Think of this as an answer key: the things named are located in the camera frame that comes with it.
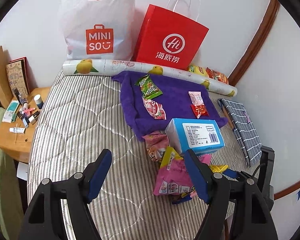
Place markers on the dark blue snack packet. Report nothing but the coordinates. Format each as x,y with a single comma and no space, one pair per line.
181,198

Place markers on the white blue jar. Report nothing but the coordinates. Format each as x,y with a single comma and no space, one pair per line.
38,100

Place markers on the brown door frame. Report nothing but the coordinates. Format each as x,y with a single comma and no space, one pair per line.
256,43

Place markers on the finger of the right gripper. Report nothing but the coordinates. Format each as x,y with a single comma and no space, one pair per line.
232,173

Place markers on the blue tissue box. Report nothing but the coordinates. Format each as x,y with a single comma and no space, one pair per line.
201,136

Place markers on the rolled lemon print paper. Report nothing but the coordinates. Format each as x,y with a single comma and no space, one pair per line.
114,67

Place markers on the striped quilted mattress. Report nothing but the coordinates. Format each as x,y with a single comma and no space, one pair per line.
84,115

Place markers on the yellow chips bag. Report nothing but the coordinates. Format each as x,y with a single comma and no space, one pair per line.
198,70

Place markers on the pink red snack bag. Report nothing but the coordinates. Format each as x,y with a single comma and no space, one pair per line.
156,144

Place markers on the white tube on table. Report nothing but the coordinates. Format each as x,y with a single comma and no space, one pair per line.
17,130

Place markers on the purple towel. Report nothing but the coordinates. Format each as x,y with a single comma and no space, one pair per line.
175,101

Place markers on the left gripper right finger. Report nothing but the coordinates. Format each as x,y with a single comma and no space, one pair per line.
251,218

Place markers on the brown patterned book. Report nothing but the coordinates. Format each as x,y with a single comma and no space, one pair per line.
16,71

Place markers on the red snack packet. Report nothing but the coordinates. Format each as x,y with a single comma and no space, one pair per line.
199,110

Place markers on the grey checked folded cloth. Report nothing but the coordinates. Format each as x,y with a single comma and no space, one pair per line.
244,130

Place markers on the pink white candy packet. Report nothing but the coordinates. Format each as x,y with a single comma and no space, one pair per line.
154,109

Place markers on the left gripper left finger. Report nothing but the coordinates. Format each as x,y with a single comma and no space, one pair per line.
44,219

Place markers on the wooden chair back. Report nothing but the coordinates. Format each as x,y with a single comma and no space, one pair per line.
5,91

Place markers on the green triangle snack packet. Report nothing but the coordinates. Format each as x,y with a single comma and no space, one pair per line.
148,88

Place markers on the white Miniso plastic bag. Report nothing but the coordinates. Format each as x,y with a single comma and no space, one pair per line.
97,29

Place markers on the teal white box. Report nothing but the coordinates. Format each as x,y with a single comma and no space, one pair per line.
10,113

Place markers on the big pink snack bag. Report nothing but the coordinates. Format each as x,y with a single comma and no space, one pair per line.
172,177

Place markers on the orange chips bag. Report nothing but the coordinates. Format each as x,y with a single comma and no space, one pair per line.
217,76

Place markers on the red paper shopping bag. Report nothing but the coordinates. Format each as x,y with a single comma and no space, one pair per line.
167,38

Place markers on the yellow snack packet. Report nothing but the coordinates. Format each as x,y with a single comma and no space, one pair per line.
218,168

